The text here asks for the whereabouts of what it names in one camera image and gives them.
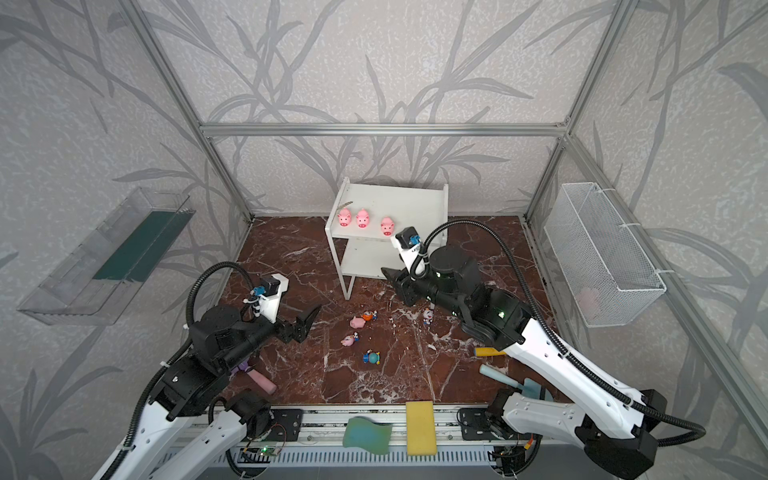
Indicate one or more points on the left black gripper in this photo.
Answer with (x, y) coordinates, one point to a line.
(287, 330)

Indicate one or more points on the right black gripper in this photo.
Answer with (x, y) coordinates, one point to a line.
(409, 287)

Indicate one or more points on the pink pig toy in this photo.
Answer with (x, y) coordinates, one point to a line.
(387, 226)
(344, 217)
(357, 323)
(362, 218)

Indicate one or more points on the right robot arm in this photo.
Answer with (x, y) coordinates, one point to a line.
(618, 427)

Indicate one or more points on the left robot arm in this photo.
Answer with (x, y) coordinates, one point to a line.
(181, 422)

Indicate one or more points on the white two-tier shelf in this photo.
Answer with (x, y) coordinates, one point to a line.
(361, 253)

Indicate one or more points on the pink Doraemon figure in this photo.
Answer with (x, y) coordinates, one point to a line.
(350, 340)

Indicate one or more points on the orange Doraemon figure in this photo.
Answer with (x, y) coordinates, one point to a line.
(369, 315)

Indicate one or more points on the teal blue Doraemon figure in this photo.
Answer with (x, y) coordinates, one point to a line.
(371, 357)

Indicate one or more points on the yellow toy spatula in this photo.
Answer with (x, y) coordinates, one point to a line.
(487, 352)

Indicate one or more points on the green blue sponge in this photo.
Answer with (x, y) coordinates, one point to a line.
(361, 432)

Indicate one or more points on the green circuit board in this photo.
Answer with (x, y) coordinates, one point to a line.
(261, 453)

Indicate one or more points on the yellow sponge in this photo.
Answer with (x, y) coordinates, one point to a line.
(421, 429)

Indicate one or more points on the teal toy utensil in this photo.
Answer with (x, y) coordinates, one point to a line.
(528, 388)

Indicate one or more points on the pink object in basket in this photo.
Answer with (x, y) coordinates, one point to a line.
(589, 303)

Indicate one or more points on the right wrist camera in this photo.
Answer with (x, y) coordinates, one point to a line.
(408, 244)

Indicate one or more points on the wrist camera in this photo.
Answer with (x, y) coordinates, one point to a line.
(408, 244)
(264, 299)

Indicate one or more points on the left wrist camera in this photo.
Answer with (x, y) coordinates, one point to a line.
(264, 299)

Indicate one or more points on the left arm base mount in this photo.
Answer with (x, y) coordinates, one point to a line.
(262, 421)

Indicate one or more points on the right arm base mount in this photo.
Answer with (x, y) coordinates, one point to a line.
(477, 424)

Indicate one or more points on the clear plastic wall bin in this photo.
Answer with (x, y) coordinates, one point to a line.
(96, 282)

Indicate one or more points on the white wire mesh basket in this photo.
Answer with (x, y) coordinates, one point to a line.
(595, 247)

